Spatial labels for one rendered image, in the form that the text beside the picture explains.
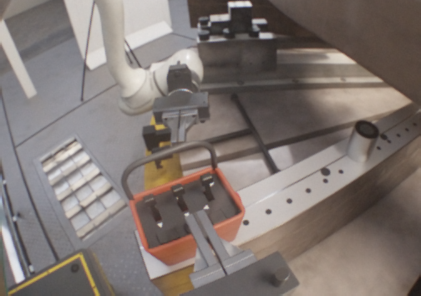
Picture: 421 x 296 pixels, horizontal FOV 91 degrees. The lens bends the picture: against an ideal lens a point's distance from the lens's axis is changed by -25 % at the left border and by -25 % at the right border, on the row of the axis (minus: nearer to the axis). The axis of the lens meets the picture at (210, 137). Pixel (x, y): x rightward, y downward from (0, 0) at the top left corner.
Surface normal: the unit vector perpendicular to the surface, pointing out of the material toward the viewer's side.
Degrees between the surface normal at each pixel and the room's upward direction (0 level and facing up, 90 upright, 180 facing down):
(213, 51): 90
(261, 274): 0
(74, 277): 0
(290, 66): 71
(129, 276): 0
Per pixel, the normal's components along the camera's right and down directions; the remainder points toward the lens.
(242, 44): 0.02, 0.68
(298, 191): -0.09, -0.73
